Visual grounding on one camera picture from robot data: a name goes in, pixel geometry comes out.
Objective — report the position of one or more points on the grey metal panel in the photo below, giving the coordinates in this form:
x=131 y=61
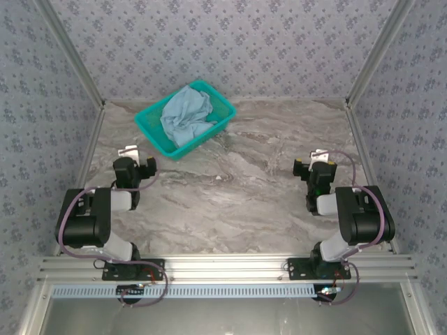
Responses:
x=227 y=317

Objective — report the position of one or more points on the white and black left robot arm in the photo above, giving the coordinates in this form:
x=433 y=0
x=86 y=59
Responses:
x=84 y=223

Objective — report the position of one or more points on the aluminium frame crossbar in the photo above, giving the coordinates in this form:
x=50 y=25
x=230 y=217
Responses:
x=227 y=267

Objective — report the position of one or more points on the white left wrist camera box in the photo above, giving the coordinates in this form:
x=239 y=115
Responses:
x=127 y=150

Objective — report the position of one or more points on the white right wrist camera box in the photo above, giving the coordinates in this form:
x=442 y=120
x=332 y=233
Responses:
x=321 y=154

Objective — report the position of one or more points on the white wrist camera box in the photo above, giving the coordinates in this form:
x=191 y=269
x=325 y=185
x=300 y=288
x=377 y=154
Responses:
x=321 y=154
x=127 y=150

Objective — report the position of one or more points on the aluminium frame leg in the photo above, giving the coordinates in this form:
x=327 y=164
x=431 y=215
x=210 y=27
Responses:
x=35 y=307
x=415 y=307

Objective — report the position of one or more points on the aluminium corner post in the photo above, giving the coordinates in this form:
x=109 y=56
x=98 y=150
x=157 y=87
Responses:
x=72 y=52
x=378 y=52

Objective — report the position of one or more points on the small black electronics module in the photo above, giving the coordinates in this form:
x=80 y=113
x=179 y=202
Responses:
x=328 y=295
x=127 y=290

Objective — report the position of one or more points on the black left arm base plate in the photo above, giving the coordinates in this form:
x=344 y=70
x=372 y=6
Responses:
x=153 y=270

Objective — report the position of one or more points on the teal plastic mesh basket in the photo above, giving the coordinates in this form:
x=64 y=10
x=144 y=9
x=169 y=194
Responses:
x=150 y=118

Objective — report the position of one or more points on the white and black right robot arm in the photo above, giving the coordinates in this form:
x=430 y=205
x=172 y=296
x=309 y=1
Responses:
x=366 y=220

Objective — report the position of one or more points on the light blue t-shirt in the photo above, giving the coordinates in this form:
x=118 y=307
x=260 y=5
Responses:
x=185 y=115

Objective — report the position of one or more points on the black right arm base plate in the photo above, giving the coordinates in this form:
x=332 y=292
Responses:
x=300 y=270

